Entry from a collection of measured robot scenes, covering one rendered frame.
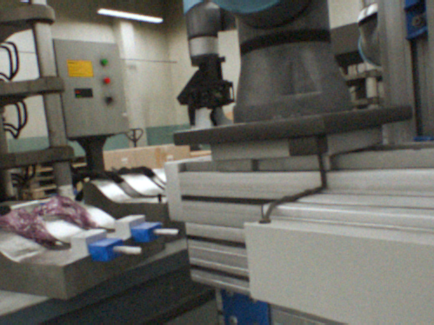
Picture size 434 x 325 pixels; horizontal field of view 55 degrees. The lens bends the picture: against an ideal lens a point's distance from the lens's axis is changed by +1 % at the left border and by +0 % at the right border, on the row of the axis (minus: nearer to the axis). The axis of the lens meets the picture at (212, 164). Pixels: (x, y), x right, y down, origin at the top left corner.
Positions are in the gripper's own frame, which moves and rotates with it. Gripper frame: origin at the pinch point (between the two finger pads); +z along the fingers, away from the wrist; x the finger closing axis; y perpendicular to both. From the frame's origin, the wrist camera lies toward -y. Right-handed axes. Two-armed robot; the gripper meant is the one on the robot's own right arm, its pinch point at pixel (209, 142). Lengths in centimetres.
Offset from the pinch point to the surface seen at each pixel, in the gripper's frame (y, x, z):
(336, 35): -162, 356, -92
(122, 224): 6.0, -30.4, 13.3
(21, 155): -78, -19, -2
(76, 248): 8.4, -40.9, 14.8
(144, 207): -5.1, -17.7, 13.2
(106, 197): -22.5, -17.7, 11.6
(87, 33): -711, 356, -230
